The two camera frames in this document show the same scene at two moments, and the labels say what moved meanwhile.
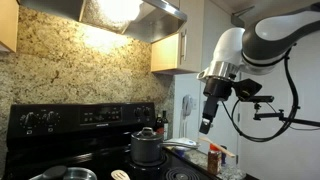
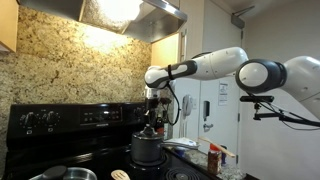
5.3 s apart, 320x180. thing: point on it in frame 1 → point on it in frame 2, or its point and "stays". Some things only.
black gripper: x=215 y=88 → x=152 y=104
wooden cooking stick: x=220 y=148 stays
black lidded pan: x=66 y=173 stays
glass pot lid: x=147 y=133 stays
